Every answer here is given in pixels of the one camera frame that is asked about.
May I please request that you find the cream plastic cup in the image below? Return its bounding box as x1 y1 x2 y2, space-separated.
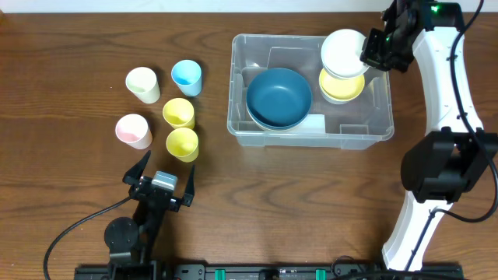
125 67 160 104

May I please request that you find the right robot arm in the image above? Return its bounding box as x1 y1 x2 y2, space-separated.
360 1 497 274

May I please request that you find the yellow plastic cup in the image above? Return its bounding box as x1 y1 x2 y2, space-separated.
166 128 199 163
162 98 195 129

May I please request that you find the small yellow bowl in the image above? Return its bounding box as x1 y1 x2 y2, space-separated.
319 68 365 100

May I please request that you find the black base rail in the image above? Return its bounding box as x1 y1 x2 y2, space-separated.
74 261 464 280

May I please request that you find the clear plastic storage container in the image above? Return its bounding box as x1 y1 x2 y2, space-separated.
227 33 395 150

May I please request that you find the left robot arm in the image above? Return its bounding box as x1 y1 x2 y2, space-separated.
104 152 195 265

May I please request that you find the small grey bowl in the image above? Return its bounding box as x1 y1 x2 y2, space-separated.
321 92 352 105

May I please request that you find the large dark blue bowl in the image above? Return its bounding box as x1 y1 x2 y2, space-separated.
247 110 309 131

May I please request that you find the pink plastic cup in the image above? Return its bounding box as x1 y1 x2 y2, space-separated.
114 114 153 149

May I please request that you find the light blue plastic cup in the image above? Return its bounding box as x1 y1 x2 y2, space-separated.
171 60 202 97

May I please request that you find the small white bowl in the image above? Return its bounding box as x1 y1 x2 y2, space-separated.
321 29 369 79

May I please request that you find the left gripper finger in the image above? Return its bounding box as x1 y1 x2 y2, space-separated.
122 150 151 185
182 166 195 207

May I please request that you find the yellow plastic cup upper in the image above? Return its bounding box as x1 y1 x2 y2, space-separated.
162 98 195 129

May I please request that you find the yellow plastic cup lower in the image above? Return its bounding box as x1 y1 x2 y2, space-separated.
166 128 199 163

